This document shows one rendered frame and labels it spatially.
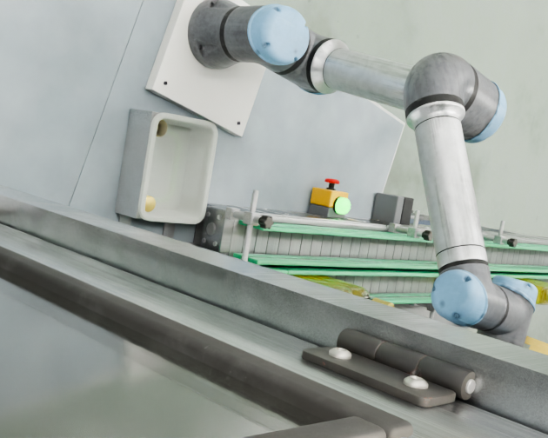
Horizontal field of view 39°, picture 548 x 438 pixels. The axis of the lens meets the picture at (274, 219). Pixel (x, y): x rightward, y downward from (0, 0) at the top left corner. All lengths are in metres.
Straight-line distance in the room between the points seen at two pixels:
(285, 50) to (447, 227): 0.57
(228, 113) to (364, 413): 1.58
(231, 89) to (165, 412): 1.59
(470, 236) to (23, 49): 0.87
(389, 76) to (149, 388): 1.30
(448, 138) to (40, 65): 0.77
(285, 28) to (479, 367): 1.34
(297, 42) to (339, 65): 0.10
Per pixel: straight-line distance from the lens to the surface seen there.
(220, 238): 1.70
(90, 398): 0.24
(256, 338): 0.33
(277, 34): 1.58
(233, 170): 1.87
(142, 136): 1.63
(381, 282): 2.16
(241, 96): 1.83
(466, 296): 1.14
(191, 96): 1.73
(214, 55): 1.70
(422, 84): 1.30
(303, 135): 2.02
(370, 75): 1.55
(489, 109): 1.42
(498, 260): 2.68
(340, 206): 2.02
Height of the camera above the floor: 2.13
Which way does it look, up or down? 44 degrees down
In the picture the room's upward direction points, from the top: 104 degrees clockwise
